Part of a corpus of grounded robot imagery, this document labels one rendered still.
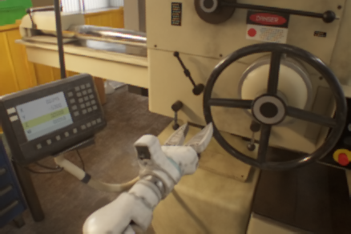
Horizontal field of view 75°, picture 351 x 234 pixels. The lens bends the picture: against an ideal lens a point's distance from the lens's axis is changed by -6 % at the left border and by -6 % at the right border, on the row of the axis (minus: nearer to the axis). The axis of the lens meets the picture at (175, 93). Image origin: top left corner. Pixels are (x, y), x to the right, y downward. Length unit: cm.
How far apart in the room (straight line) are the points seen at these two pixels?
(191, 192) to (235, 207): 24
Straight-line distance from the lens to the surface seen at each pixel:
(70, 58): 184
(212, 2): 81
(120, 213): 41
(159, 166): 47
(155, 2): 98
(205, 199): 138
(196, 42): 92
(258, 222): 137
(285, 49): 62
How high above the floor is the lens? 161
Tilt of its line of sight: 25 degrees down
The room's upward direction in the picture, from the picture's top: 1 degrees clockwise
